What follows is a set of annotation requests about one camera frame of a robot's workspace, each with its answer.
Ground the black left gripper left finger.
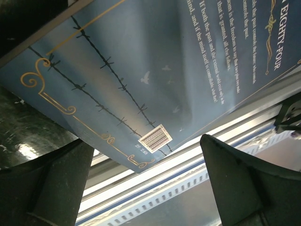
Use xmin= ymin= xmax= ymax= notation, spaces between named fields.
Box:
xmin=0 ymin=139 xmax=94 ymax=226

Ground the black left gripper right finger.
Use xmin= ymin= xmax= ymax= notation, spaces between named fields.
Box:
xmin=200 ymin=134 xmax=301 ymax=226

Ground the Nineteen Eighty-Four grey-blue book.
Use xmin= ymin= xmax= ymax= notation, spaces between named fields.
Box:
xmin=0 ymin=0 xmax=301 ymax=172

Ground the aluminium rail base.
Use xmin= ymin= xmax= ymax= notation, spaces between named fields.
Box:
xmin=79 ymin=68 xmax=301 ymax=212

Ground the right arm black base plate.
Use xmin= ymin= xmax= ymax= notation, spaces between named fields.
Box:
xmin=274 ymin=92 xmax=301 ymax=134

